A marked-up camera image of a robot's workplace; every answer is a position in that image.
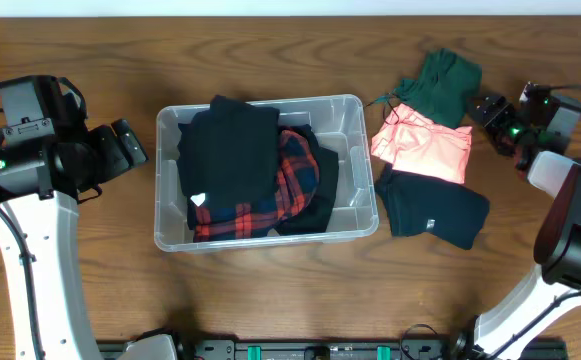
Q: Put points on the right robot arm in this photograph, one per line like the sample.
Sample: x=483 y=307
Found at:
x=553 y=286

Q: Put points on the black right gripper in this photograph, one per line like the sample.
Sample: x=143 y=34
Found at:
x=490 y=119

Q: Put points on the black gathered garment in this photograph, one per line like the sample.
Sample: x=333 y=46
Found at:
x=315 y=217

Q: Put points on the coral pink folded garment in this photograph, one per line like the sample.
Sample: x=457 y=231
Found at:
x=412 y=143

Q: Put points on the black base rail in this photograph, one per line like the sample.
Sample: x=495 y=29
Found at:
x=345 y=351

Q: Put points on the black garment with tag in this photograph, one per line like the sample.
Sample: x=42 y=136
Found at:
x=228 y=154

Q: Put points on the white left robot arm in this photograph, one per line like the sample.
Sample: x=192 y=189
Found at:
x=38 y=242

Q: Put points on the red navy plaid shirt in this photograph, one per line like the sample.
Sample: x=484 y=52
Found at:
x=295 y=184

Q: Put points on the dark teal folded garment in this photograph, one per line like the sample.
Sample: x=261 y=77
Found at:
x=417 y=204

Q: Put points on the clear plastic storage bin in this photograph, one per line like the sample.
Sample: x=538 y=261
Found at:
x=338 y=124

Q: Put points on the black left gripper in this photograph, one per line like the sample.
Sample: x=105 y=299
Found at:
x=121 y=148

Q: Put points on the dark green folded garment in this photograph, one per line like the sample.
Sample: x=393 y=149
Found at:
x=441 y=91

